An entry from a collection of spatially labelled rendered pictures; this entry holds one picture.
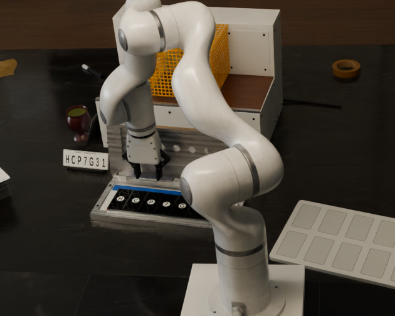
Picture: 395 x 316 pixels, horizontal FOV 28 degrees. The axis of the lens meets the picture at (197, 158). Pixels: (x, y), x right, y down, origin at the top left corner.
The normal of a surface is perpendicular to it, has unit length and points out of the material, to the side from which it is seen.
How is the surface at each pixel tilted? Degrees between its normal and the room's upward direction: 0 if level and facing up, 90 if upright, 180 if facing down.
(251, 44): 90
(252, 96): 0
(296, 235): 0
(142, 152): 90
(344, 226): 0
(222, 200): 88
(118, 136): 81
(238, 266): 86
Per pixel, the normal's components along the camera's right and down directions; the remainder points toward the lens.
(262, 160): 0.26, -0.31
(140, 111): 0.32, 0.52
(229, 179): 0.30, -0.10
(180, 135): -0.29, 0.42
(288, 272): -0.10, -0.86
